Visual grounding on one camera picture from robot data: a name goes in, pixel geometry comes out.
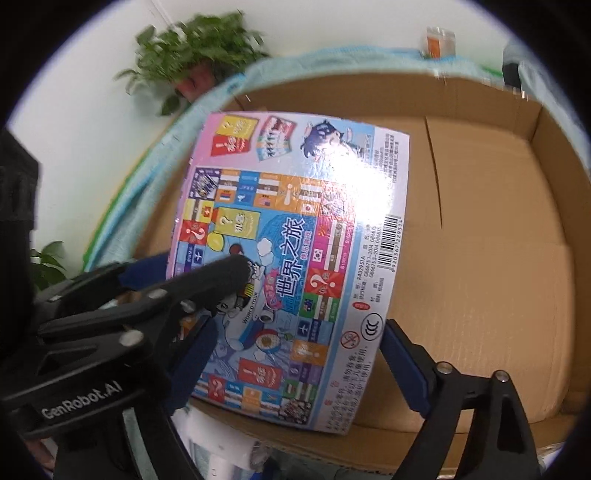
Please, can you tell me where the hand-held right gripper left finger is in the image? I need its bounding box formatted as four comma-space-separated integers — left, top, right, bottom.
131, 316, 220, 480

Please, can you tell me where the shallow cardboard box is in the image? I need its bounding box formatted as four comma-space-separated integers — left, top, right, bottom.
134, 76, 587, 476

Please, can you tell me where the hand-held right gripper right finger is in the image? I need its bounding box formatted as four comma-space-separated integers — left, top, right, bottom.
382, 318, 542, 480

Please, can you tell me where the small-leaf potted plant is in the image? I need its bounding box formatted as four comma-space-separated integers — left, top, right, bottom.
115, 11, 273, 116

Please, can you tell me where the teal quilted blanket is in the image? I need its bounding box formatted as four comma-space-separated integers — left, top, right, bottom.
83, 46, 513, 278

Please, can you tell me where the orange label can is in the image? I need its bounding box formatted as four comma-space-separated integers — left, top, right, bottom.
422, 27, 455, 58

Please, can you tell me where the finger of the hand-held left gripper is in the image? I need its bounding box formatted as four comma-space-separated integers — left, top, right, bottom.
31, 252, 174, 320
37, 255, 251, 344

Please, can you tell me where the colourful board game box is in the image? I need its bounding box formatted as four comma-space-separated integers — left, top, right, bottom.
165, 111, 411, 437

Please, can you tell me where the large-leaf green plant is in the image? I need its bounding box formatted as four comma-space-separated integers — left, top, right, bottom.
28, 240, 70, 291

